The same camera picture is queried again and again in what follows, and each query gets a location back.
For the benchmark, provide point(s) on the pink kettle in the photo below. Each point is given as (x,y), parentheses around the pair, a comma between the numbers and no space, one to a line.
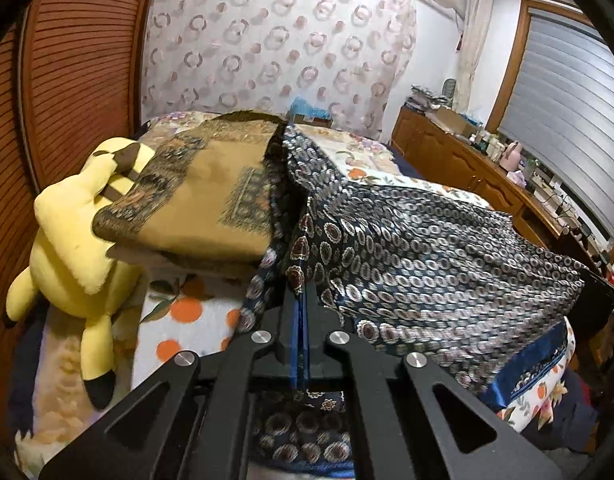
(513,156)

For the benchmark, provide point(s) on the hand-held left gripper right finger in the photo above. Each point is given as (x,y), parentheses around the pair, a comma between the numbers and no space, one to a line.
(317,355)

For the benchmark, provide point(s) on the long wooden cabinet desk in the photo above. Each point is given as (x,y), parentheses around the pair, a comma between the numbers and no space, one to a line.
(452,160)

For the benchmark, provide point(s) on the beige tied window curtain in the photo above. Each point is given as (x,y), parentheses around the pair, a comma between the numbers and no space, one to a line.
(472,50)

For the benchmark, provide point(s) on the small grey fan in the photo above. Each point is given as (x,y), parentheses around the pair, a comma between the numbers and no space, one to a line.
(450,87)

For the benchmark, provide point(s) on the open cardboard box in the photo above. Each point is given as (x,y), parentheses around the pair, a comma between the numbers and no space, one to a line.
(449,119)

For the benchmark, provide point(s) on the floral blanket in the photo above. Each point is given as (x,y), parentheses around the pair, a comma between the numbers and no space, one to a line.
(337,147)

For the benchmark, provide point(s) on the cluster of toiletry bottles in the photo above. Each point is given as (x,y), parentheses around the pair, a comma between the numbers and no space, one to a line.
(487,142)

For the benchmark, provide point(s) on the yellow plush toy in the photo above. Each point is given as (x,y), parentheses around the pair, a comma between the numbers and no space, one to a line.
(62,260)

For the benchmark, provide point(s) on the small cardboard box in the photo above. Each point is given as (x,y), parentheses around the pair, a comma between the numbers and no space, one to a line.
(321,121)

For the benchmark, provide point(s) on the stack of folded clothes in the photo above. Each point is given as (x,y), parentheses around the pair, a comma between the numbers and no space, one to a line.
(426,97)

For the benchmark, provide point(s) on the pink tissue box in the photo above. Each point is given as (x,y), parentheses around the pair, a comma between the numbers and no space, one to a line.
(517,177)

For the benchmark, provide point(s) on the crumpled blue cloth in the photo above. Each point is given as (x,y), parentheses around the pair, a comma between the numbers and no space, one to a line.
(307,107)

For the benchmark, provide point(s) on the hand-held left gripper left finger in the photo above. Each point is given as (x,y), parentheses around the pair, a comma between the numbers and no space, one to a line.
(287,340)

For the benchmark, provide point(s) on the wooden louvered wardrobe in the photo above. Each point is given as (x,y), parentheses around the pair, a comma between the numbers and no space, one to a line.
(77,60)

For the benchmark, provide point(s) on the dark blue circle-print satin shirt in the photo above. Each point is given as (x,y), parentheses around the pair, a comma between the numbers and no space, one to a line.
(427,270)

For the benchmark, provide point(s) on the grey window blind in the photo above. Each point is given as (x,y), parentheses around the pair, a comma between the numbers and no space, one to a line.
(567,110)

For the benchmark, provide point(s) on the folded brown patterned cloth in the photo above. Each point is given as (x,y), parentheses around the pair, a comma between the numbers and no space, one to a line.
(197,200)

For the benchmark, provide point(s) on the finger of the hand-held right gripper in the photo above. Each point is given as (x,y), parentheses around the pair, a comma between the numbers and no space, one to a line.
(607,290)

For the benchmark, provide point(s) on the sheer circle-print curtain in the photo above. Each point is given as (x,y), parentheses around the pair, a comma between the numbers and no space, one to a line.
(267,35)

